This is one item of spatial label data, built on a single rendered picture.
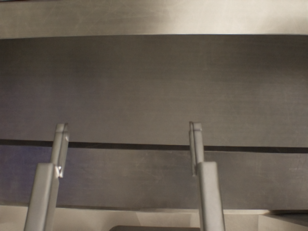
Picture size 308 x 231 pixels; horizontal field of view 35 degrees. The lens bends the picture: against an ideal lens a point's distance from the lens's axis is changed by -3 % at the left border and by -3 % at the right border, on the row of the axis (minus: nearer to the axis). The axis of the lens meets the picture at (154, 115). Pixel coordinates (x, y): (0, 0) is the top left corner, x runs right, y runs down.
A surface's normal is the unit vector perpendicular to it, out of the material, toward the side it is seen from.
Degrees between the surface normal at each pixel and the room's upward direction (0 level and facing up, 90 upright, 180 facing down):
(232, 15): 55
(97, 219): 90
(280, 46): 90
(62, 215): 90
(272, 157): 90
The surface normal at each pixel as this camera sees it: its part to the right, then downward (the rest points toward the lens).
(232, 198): 0.00, -0.14
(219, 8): 0.00, 0.45
